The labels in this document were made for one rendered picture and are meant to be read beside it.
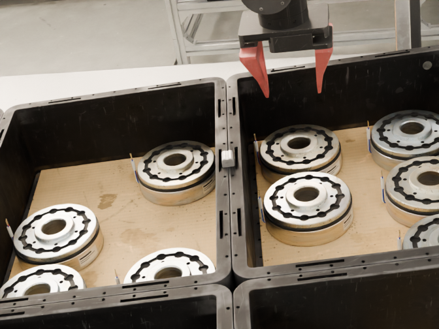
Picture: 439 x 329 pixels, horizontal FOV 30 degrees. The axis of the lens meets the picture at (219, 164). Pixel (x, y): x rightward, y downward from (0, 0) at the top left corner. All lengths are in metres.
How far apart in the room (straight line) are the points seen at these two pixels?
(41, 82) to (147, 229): 0.76
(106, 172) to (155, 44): 2.30
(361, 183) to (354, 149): 0.08
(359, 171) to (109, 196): 0.32
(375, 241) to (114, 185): 0.36
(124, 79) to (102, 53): 1.80
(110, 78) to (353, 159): 0.72
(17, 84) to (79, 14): 2.15
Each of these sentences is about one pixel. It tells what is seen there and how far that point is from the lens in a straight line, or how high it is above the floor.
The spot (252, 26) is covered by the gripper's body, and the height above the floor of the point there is 1.04.
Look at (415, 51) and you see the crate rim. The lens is 1.09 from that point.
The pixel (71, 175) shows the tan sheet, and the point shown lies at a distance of 1.14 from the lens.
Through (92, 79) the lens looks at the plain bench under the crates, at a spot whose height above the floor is 0.70.
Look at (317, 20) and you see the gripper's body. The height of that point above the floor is 1.04.
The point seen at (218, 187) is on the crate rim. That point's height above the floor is 0.93.
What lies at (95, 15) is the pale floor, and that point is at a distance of 3.81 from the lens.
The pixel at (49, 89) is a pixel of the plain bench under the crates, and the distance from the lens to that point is 1.68.
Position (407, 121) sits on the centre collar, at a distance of 1.07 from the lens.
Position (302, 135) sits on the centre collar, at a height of 0.87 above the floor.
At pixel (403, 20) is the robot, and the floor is 0.69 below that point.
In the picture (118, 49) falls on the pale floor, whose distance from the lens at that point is 3.43.
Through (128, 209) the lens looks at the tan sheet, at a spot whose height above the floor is 0.83.
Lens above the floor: 1.44
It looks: 34 degrees down
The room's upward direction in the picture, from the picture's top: 11 degrees counter-clockwise
